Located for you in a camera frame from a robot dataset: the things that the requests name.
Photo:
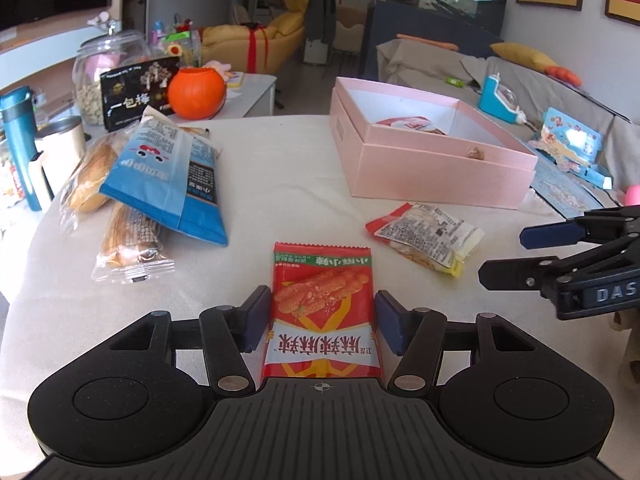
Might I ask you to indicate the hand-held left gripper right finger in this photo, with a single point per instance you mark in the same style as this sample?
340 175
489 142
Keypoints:
387 320

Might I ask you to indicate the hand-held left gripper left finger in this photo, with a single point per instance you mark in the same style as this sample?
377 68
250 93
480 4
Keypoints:
257 317

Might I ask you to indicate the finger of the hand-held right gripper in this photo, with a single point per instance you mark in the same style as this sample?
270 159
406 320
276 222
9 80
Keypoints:
550 234
510 275

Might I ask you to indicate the red snack packet with sticks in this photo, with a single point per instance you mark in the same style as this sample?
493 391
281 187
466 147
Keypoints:
320 285

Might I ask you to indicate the white and yellow snack packet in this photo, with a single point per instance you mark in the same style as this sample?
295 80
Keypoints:
425 235

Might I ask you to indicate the pink cardboard box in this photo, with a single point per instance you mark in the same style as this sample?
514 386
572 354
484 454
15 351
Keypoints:
440 175

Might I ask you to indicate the red and white snack packet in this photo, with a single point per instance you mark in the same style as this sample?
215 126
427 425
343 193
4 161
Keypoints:
407 123

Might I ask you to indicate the printed cartoon board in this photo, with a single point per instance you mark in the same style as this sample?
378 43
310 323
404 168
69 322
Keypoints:
565 190

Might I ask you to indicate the white tablecloth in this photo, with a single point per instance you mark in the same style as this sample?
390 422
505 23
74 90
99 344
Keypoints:
290 185

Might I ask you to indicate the blue and white toy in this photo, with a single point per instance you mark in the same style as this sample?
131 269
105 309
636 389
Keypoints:
492 100

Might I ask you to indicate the long bread packet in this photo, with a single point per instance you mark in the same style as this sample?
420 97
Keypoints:
125 235

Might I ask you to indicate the orange cushion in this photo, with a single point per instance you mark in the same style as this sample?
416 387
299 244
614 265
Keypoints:
565 75

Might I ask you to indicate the blue snack bag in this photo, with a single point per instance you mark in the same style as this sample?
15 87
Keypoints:
165 180

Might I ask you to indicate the small green toy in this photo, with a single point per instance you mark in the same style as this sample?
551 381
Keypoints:
455 81

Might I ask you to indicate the yellow cushion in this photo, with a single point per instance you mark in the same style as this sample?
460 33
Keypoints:
522 56

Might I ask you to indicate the grey sofa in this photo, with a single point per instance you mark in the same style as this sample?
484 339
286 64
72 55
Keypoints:
425 65

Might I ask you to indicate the round bread packet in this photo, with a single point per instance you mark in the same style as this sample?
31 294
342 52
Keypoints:
87 182

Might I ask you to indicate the white coffee table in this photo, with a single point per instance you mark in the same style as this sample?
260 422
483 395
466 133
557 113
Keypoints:
255 95

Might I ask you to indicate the orange pumpkin-shaped container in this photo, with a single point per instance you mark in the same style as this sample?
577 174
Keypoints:
196 92

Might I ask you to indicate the yellow booklet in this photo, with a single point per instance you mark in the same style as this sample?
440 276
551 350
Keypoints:
235 78

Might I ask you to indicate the pink plush toy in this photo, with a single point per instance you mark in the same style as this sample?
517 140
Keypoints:
217 67

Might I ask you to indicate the black snack packet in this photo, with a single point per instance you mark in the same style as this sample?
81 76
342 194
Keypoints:
135 95

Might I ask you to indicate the dark blue cabinet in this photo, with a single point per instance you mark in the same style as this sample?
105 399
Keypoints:
400 22

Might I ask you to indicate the white mug with steel rim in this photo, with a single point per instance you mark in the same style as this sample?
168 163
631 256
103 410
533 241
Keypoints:
62 145

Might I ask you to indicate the white box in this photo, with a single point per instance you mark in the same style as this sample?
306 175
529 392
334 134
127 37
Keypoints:
316 52

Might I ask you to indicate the yellow sofa with red ribbon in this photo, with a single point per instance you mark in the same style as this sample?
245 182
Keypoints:
285 35

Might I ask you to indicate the clear bag with red print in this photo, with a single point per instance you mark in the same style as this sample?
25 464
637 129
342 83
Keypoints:
7 180

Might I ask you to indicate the tan armchair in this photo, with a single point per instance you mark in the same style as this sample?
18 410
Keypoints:
350 30

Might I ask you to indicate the colourful toy pile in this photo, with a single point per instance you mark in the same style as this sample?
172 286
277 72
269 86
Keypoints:
175 42

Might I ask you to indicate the blue thermos bottle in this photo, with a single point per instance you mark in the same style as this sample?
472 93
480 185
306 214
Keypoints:
20 150

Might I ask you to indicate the glass jar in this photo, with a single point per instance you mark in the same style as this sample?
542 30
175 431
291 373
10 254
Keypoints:
90 75

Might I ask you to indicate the dark coat on stand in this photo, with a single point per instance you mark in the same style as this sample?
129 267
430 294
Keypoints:
320 5

